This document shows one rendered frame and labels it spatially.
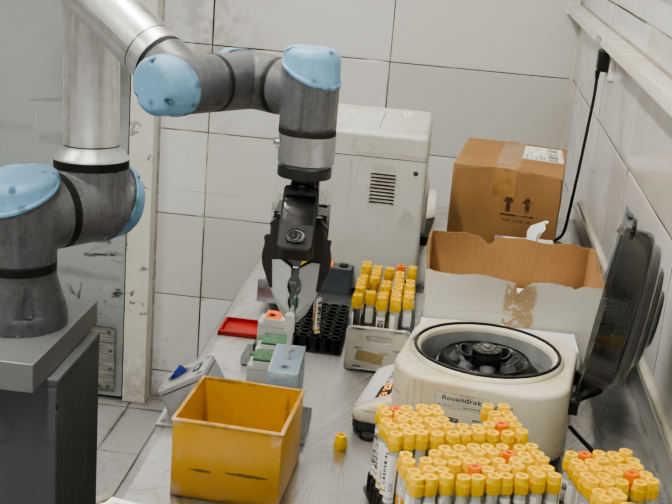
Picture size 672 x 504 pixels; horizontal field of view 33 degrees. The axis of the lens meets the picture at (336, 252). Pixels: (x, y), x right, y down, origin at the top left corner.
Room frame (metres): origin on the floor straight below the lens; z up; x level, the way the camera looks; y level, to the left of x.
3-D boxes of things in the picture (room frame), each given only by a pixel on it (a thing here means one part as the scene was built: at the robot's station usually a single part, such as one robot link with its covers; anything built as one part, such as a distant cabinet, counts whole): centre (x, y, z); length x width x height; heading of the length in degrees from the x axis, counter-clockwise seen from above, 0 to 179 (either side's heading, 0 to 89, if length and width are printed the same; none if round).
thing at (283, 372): (1.42, 0.05, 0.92); 0.10 x 0.07 x 0.10; 177
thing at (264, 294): (1.96, 0.09, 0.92); 0.21 x 0.07 x 0.05; 175
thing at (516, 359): (1.46, -0.22, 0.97); 0.15 x 0.15 x 0.07
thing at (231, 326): (1.77, 0.14, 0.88); 0.07 x 0.07 x 0.01; 85
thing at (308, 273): (1.48, 0.03, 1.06); 0.06 x 0.03 x 0.09; 177
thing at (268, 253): (1.46, 0.07, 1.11); 0.05 x 0.02 x 0.09; 87
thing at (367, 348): (1.74, -0.08, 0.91); 0.20 x 0.10 x 0.07; 175
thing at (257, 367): (1.51, 0.09, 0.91); 0.05 x 0.04 x 0.07; 85
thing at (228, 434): (1.27, 0.10, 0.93); 0.13 x 0.13 x 0.10; 82
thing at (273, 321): (1.65, 0.08, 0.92); 0.05 x 0.04 x 0.06; 84
